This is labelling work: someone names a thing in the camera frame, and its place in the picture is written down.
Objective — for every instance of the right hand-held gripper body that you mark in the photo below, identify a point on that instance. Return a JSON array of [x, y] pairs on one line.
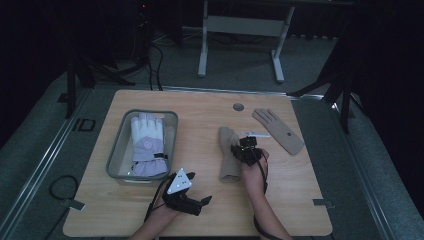
[[249, 150]]

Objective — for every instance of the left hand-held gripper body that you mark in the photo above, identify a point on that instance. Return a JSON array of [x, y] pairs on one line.
[[180, 182]]

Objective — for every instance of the beige knit glove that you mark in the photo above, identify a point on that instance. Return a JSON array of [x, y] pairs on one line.
[[228, 166], [280, 130]]

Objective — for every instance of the white and purple glove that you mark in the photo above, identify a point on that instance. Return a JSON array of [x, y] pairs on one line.
[[146, 140]]

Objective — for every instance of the clear plastic bin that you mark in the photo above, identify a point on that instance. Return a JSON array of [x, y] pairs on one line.
[[120, 156]]

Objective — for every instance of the person's right hand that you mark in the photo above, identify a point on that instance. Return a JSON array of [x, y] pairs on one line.
[[253, 175]]

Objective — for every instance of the person's left hand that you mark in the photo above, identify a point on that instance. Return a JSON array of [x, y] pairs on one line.
[[162, 215]]

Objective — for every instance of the grey round table grommet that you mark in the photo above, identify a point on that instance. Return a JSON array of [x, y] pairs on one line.
[[238, 107]]

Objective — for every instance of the grey tape piece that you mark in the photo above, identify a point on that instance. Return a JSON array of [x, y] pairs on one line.
[[321, 202], [73, 204]]

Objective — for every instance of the black metal stand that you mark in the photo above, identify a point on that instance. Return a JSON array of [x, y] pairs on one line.
[[70, 90], [346, 110]]

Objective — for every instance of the dark equipment with red light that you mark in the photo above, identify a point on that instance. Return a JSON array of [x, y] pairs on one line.
[[144, 20]]

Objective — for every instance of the metal floor rail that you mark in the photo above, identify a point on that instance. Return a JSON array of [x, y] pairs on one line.
[[36, 170], [370, 196], [200, 88]]

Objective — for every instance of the white metal desk frame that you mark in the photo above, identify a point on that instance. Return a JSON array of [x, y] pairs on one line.
[[243, 26]]

